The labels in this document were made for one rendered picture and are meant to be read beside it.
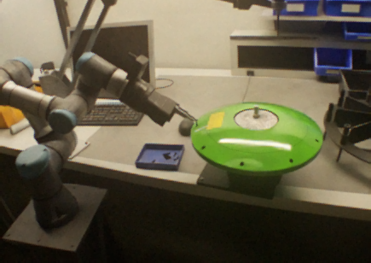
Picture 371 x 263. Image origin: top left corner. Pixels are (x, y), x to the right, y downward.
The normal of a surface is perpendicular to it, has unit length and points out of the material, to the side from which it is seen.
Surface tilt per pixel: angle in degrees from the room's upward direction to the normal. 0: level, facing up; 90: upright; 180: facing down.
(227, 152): 23
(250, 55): 90
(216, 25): 90
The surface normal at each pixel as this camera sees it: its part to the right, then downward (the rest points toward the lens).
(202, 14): -0.34, 0.49
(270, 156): -0.08, -0.61
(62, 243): -0.10, -0.87
